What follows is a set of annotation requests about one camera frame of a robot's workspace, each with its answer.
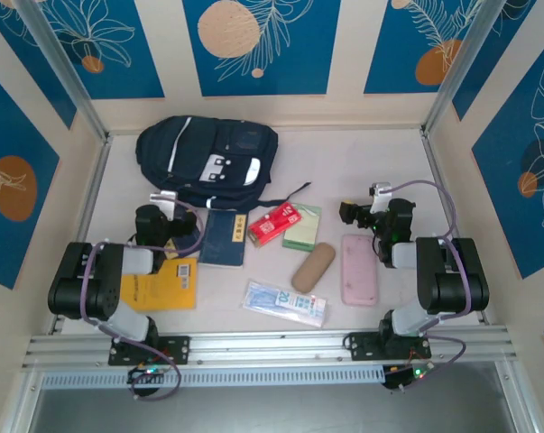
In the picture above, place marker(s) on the navy book with yellow label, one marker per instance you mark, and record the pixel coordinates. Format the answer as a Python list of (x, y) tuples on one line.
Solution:
[(188, 249), (219, 243)]

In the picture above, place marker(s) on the green notebook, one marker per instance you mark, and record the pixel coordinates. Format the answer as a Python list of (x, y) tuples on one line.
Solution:
[(305, 234)]

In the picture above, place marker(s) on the pink pencil case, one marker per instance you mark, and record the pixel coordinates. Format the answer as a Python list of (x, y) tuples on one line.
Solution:
[(359, 270)]

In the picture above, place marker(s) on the brown glasses case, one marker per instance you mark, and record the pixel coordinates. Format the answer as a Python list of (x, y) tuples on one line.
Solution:
[(312, 268)]

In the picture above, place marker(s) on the yellow book with barcode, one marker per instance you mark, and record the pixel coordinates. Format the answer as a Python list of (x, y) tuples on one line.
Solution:
[(163, 293)]

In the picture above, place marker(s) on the navy blue backpack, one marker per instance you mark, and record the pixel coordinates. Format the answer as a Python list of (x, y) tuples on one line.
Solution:
[(208, 149)]

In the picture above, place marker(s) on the red white packet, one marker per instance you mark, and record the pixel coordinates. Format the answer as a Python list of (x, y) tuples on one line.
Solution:
[(271, 225)]

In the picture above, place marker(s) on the clear plastic packet blue contents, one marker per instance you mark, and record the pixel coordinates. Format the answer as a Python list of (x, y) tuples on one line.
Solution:
[(285, 302)]

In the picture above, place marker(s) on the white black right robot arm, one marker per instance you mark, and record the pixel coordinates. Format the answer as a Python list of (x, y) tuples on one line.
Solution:
[(456, 279)]

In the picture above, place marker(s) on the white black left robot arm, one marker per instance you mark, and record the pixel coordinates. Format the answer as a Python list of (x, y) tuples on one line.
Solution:
[(86, 279)]

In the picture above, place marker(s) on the left controller board with LED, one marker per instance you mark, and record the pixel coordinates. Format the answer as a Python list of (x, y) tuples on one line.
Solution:
[(147, 373)]

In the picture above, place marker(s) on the controller board with led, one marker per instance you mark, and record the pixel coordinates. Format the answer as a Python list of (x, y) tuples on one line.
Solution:
[(147, 373), (407, 374)]

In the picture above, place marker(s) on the right controller board with LED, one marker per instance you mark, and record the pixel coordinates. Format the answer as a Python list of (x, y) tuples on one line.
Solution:
[(407, 374)]

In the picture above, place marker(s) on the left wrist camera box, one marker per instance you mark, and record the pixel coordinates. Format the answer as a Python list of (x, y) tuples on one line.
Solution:
[(163, 198)]

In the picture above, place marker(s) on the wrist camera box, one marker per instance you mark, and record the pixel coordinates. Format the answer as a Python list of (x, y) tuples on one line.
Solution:
[(163, 198), (380, 189)]

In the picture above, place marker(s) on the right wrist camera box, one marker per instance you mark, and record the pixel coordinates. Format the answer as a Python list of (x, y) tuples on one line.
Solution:
[(380, 189)]

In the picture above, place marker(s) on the aluminium side rail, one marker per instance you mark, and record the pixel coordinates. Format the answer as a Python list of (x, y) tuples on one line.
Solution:
[(438, 180), (93, 189)]

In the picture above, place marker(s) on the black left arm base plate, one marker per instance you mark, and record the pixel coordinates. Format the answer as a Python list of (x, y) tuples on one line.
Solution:
[(177, 349)]

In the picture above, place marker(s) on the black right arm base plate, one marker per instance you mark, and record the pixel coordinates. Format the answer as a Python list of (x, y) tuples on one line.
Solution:
[(362, 345)]

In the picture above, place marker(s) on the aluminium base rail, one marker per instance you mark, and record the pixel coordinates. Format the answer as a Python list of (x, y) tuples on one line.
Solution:
[(271, 347)]

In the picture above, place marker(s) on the aluminium frame post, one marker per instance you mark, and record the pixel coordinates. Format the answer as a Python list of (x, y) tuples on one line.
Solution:
[(461, 67), (64, 76), (21, 401), (517, 401)]

